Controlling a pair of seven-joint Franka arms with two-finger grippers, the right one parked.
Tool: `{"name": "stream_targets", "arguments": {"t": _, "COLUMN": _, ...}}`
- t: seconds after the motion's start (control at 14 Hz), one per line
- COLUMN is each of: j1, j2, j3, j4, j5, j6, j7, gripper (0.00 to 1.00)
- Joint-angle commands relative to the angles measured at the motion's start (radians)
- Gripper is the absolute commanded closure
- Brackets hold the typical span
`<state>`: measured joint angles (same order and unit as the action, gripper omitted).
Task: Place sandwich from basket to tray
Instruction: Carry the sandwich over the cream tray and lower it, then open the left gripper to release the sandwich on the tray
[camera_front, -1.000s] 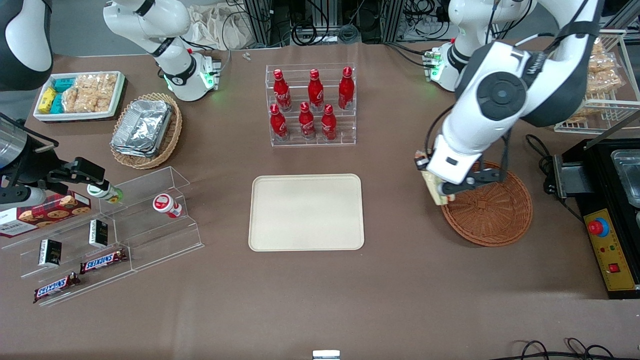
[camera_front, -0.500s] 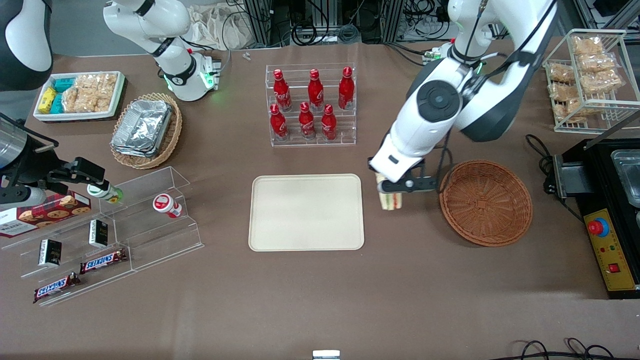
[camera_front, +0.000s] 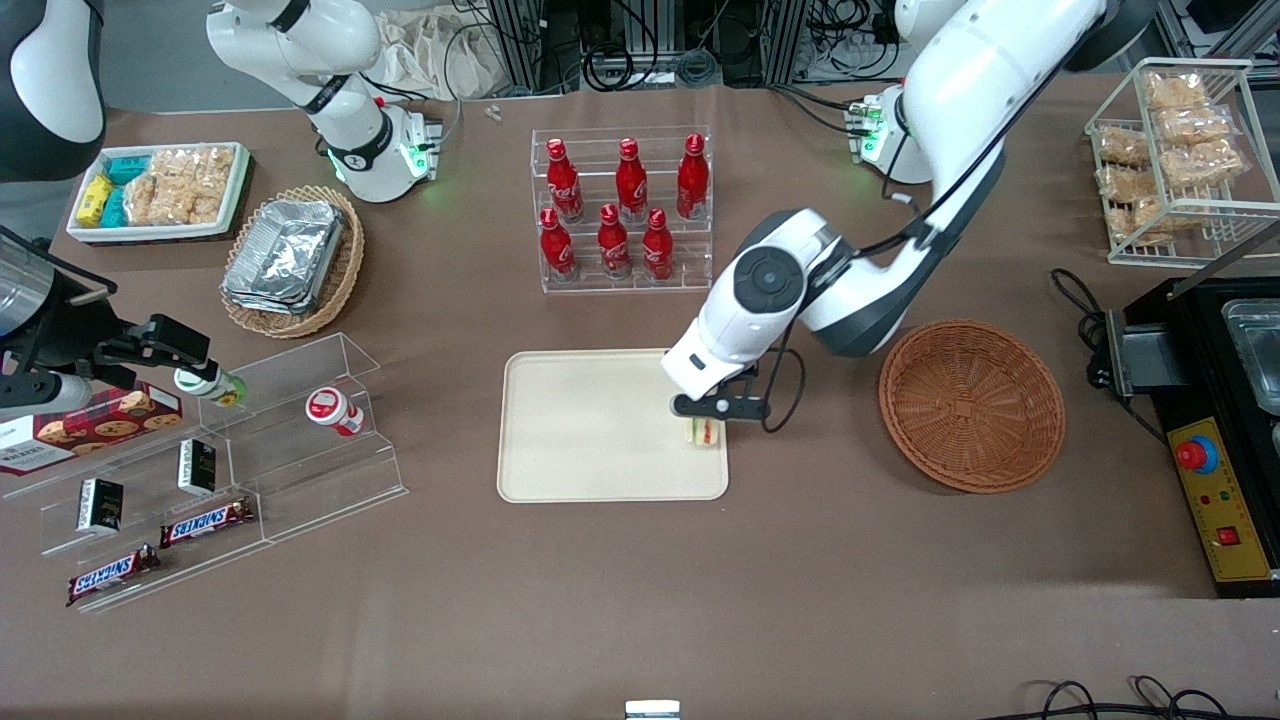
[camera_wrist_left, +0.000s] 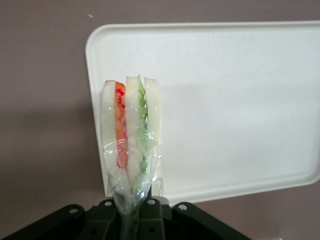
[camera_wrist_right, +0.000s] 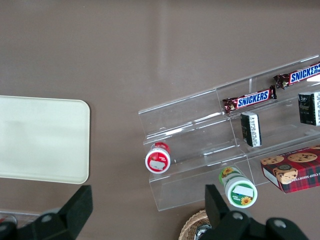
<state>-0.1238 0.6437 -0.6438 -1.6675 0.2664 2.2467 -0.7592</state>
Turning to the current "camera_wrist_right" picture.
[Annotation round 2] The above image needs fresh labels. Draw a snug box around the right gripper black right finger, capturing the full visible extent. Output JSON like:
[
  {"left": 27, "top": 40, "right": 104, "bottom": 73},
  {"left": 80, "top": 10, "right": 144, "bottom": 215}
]
[{"left": 197, "top": 184, "right": 311, "bottom": 240}]

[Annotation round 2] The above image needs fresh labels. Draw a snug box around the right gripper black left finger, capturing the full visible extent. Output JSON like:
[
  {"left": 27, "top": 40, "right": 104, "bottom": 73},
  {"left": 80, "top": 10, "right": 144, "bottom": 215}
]
[{"left": 0, "top": 184, "right": 94, "bottom": 240}]

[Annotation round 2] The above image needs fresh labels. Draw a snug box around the small tan wicker basket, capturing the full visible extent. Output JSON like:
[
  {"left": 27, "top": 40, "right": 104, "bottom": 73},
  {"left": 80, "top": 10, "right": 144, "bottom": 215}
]
[{"left": 178, "top": 209, "right": 213, "bottom": 240}]

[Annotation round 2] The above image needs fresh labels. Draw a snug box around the cream plastic tray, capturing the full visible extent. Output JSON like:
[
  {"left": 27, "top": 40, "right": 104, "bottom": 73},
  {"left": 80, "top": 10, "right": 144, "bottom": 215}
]
[{"left": 0, "top": 95, "right": 91, "bottom": 185}]

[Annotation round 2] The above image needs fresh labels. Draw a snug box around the green lidded sunflower cup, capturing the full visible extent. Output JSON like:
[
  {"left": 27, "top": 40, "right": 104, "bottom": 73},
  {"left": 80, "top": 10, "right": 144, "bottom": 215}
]
[{"left": 218, "top": 166, "right": 258, "bottom": 209}]

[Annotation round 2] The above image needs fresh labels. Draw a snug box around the small clear acrylic holder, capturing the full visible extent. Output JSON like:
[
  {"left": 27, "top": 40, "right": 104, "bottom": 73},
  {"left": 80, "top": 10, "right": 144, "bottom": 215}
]
[{"left": 0, "top": 209, "right": 42, "bottom": 228}]

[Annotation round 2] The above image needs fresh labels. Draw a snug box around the red lidded cup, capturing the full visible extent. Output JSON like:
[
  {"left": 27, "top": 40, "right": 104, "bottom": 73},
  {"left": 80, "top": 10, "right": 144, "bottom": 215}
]
[{"left": 144, "top": 141, "right": 172, "bottom": 174}]

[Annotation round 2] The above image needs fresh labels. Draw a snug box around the small black snack box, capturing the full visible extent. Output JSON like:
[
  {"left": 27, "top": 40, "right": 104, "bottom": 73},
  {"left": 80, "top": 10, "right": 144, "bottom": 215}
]
[{"left": 240, "top": 111, "right": 263, "bottom": 148}]

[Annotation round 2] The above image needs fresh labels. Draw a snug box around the red tartan cookie box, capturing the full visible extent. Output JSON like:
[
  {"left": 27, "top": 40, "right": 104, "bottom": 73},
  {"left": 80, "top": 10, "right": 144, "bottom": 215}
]
[{"left": 259, "top": 144, "right": 320, "bottom": 194}]

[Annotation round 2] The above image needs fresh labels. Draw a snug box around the clear acrylic stepped display stand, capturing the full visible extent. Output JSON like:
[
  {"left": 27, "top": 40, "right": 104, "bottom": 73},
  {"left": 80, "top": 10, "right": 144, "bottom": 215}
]
[{"left": 137, "top": 54, "right": 320, "bottom": 212}]

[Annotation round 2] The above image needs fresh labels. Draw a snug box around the Snickers chocolate bar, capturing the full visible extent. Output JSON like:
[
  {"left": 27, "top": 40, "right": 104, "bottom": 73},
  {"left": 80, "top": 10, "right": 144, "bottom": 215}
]
[
  {"left": 222, "top": 85, "right": 278, "bottom": 115},
  {"left": 273, "top": 61, "right": 320, "bottom": 90}
]

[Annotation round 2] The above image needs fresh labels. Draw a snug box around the large black snack box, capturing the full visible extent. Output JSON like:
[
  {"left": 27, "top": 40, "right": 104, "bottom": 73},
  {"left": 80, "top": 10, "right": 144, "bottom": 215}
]
[{"left": 297, "top": 91, "right": 320, "bottom": 127}]

